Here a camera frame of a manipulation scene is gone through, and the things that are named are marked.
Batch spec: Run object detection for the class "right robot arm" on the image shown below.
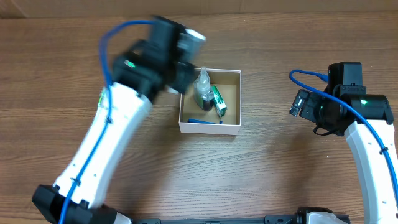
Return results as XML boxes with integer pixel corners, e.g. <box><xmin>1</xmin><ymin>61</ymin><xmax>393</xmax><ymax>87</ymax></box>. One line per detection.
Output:
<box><xmin>289</xmin><ymin>62</ymin><xmax>397</xmax><ymax>223</ymax></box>

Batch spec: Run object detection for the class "left blue cable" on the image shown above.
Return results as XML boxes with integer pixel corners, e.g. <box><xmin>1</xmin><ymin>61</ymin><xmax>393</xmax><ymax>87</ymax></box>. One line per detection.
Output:
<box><xmin>58</xmin><ymin>20</ymin><xmax>156</xmax><ymax>224</ymax></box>

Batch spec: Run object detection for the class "clear hand wash bottle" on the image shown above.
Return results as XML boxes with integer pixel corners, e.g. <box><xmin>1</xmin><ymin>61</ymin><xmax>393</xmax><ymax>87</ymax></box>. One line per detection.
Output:
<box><xmin>193</xmin><ymin>67</ymin><xmax>214</xmax><ymax>111</ymax></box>

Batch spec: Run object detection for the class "green Dettol soap bar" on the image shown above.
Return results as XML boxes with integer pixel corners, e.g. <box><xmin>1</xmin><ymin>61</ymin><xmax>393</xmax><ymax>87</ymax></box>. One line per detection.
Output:
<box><xmin>212</xmin><ymin>85</ymin><xmax>228</xmax><ymax>118</ymax></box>

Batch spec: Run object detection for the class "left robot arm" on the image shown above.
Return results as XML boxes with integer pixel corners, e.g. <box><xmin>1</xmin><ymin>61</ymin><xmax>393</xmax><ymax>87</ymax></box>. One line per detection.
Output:
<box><xmin>32</xmin><ymin>16</ymin><xmax>206</xmax><ymax>223</ymax></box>

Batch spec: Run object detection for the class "white cardboard box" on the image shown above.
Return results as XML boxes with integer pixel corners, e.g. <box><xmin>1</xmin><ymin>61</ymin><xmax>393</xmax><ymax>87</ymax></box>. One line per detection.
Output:
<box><xmin>178</xmin><ymin>68</ymin><xmax>242</xmax><ymax>136</ymax></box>

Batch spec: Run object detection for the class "blue disposable razor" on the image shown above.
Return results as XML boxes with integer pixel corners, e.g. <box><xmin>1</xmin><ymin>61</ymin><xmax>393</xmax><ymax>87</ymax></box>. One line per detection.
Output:
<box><xmin>187</xmin><ymin>118</ymin><xmax>223</xmax><ymax>124</ymax></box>

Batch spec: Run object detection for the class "green toothpaste tube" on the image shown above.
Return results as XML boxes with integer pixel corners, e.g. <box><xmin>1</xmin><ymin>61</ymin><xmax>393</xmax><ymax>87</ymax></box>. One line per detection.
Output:
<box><xmin>167</xmin><ymin>87</ymin><xmax>179</xmax><ymax>94</ymax></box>

